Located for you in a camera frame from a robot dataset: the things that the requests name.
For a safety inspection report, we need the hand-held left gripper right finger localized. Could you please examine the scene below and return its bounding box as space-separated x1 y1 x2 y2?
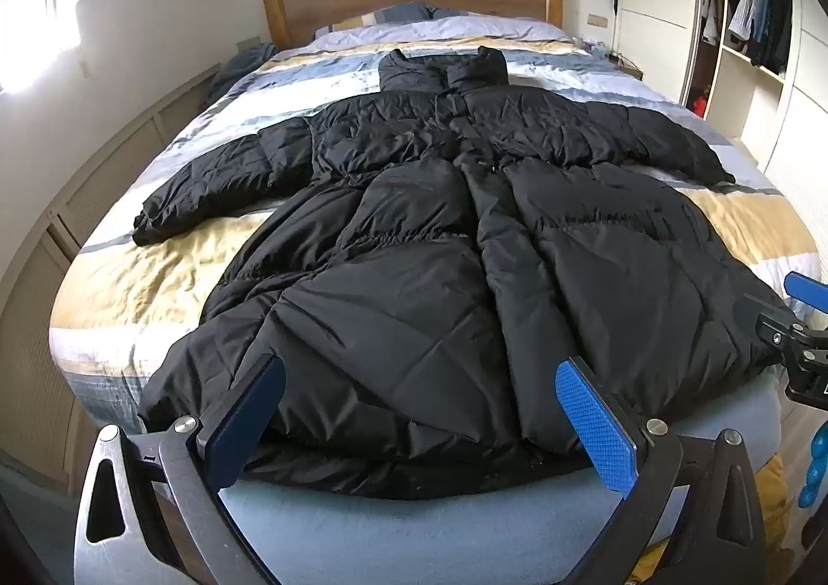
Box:
555 356 767 585

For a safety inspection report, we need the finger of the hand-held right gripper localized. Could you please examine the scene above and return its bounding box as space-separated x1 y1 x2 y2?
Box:
741 294 808 356
784 271 828 318

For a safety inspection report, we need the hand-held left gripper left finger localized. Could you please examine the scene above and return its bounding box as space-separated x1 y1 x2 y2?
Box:
71 355 289 585

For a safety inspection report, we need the black puffer coat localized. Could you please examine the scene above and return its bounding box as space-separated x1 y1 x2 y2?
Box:
132 45 793 501

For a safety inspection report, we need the row of hanging clothes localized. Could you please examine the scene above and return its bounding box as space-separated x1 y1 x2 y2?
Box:
702 0 795 83

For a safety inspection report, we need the person's right hand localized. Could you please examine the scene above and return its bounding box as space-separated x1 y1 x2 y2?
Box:
797 420 828 512

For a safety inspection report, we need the striped duvet bed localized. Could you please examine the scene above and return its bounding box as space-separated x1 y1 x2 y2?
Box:
48 16 822 431

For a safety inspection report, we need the light blue bed sheet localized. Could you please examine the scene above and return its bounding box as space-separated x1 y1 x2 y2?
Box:
216 374 787 585

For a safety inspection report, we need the dark cushion beside bed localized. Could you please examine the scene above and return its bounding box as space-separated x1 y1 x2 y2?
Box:
207 42 279 102

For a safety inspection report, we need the bright window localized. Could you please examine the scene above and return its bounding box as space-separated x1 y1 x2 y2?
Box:
0 0 85 96

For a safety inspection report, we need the beige low wall cabinet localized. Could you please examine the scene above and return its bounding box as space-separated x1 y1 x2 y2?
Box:
0 64 224 496

